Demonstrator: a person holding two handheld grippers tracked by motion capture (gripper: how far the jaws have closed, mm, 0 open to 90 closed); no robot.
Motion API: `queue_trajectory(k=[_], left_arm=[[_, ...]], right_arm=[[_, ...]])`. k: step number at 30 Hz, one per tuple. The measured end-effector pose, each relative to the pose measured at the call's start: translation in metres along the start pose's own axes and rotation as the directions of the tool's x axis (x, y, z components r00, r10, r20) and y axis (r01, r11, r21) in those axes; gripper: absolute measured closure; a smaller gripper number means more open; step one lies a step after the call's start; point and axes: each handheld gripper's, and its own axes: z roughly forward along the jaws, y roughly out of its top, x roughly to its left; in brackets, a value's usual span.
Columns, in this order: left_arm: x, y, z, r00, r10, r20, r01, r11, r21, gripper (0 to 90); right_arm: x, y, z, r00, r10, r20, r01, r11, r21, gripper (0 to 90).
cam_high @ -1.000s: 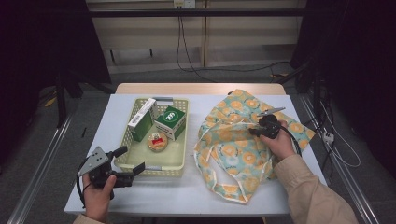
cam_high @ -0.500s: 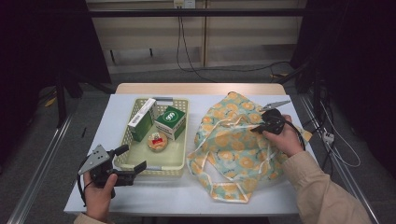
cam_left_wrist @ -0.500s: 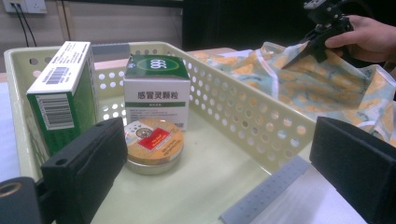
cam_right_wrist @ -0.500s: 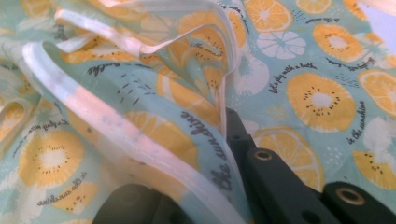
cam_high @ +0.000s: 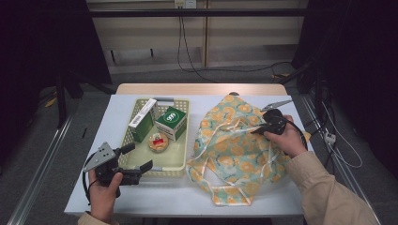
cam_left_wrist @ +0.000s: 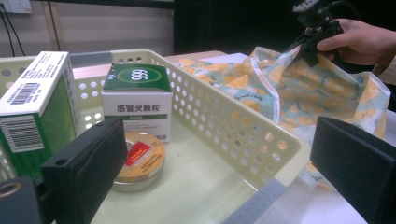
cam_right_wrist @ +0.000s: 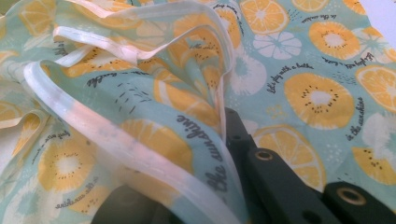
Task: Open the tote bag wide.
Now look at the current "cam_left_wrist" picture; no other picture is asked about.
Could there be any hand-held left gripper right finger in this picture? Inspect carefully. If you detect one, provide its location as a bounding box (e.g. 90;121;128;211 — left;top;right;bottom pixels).
309;116;396;224

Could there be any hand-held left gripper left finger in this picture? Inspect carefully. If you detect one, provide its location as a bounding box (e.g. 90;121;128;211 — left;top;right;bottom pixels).
41;117;129;224

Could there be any orange slice print bag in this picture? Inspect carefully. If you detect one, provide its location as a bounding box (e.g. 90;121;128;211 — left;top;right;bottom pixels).
176;46;392;191

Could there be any tall green white medicine box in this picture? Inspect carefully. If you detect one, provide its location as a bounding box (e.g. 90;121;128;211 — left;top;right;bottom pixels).
0;50;80;185

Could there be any cream perforated plastic basket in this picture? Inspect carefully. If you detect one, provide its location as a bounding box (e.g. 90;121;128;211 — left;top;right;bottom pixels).
0;49;312;224

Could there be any round yellow tin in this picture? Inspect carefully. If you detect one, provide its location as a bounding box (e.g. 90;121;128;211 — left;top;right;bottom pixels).
111;130;166;193

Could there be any white box with green lid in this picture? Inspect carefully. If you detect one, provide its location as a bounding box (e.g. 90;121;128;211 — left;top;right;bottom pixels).
101;63;174;145

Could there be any black power cable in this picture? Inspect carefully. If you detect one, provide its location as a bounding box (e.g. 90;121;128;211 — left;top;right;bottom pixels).
0;19;16;58
0;8;26;57

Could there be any white wall socket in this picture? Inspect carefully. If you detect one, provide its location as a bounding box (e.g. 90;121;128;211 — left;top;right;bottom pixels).
0;0;34;15

